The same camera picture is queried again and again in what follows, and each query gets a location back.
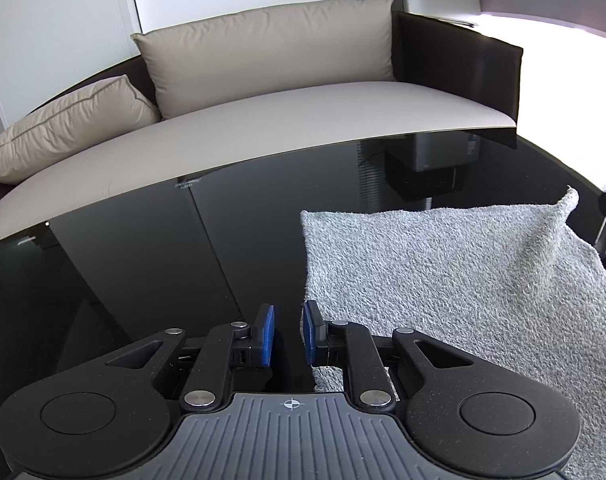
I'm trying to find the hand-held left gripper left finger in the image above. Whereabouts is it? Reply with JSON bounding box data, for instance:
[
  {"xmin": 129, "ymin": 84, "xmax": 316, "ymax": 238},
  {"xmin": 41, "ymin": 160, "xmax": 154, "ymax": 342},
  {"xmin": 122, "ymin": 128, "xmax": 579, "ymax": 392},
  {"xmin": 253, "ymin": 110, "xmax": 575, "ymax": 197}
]
[{"xmin": 104, "ymin": 303, "xmax": 276, "ymax": 413}]

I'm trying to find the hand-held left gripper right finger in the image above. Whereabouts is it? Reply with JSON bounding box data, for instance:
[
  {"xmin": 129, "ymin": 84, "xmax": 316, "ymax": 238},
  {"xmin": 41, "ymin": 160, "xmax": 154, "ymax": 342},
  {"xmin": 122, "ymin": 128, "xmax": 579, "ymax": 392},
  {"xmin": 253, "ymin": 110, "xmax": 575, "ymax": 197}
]
[{"xmin": 301, "ymin": 300, "xmax": 490, "ymax": 409}]

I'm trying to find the light grey terry towel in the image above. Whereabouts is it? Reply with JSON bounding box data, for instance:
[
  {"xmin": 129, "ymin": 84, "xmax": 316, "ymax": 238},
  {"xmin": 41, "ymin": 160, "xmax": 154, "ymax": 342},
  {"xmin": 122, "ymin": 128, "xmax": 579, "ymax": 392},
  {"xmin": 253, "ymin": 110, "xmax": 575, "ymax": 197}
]
[{"xmin": 300, "ymin": 186, "xmax": 606, "ymax": 480}]

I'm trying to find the large beige cushion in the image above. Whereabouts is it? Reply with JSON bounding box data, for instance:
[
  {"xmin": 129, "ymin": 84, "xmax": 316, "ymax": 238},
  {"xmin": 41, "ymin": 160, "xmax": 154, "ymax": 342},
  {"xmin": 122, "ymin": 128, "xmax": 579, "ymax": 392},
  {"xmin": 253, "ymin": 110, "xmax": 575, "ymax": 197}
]
[{"xmin": 130, "ymin": 0, "xmax": 398, "ymax": 120}]

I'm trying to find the dark brown sofa beige seat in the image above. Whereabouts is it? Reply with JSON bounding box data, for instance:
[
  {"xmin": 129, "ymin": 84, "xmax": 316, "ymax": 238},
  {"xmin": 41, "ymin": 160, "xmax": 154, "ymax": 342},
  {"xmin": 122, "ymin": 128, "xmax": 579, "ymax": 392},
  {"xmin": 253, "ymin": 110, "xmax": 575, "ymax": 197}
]
[{"xmin": 0, "ymin": 10, "xmax": 524, "ymax": 250}]

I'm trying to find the small beige cushion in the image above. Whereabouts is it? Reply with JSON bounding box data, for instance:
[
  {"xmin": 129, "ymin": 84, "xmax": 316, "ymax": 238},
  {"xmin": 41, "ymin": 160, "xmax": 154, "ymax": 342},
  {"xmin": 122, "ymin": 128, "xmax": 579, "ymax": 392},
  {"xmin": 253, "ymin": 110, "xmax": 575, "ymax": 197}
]
[{"xmin": 0, "ymin": 74, "xmax": 162, "ymax": 185}]

